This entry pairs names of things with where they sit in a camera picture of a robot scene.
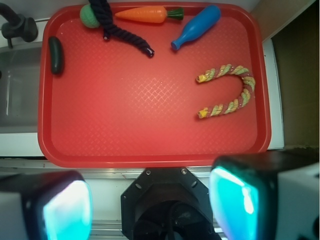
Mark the blue plastic bottle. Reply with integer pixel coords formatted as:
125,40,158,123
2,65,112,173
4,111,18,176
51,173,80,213
171,5,221,51

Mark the orange plastic carrot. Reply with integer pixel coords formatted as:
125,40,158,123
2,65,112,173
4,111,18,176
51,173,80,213
114,6,184,24

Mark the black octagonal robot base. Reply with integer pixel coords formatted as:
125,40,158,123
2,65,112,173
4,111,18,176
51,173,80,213
120,167,221,240

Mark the metal sink basin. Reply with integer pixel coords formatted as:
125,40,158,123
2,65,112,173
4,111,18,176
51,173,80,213
0,42,42,134

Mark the black faucet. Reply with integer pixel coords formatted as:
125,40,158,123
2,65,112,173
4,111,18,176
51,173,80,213
0,2,39,49

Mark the green knitted ball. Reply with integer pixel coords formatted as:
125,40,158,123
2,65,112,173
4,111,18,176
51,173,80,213
79,4,100,29

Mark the dark navy twisted rope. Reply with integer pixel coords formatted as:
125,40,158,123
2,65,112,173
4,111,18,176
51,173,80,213
87,0,155,58

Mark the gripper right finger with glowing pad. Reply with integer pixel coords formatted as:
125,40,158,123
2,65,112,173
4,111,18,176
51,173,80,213
208,150,320,240

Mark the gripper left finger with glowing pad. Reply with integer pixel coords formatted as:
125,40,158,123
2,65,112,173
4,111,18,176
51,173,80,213
0,170,93,240

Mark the multicolored twisted rope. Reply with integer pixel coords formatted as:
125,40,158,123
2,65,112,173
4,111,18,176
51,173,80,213
195,64,257,120

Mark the dark green toy cucumber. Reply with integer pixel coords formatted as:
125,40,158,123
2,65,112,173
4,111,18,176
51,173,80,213
48,36,64,75

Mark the red plastic tray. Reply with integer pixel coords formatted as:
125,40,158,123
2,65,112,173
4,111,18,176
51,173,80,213
38,2,271,168

